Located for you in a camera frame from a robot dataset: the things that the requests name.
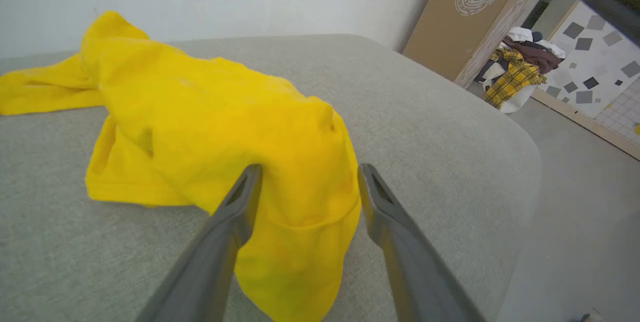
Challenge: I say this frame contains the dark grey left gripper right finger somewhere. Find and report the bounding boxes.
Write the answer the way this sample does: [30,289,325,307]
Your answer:
[357,163,487,322]

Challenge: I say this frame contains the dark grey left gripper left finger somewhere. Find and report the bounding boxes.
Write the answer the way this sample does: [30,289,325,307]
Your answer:
[135,164,264,322]

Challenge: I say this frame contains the yellow garment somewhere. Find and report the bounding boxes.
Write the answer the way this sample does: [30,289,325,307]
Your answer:
[0,10,362,322]

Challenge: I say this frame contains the grey fabric sofa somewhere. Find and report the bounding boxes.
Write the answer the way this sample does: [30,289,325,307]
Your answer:
[0,34,543,322]

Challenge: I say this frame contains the white laundry basket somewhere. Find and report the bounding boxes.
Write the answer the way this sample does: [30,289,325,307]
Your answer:
[480,42,541,114]

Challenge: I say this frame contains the pile of mixed clothes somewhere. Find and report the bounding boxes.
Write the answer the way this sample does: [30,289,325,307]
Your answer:
[474,27,567,109]

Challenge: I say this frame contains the brown cardboard box with print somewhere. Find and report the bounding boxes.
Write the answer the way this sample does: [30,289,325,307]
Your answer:
[402,0,532,82]

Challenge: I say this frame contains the wooden floor frame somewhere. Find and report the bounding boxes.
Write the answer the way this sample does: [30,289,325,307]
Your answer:
[531,89,640,161]

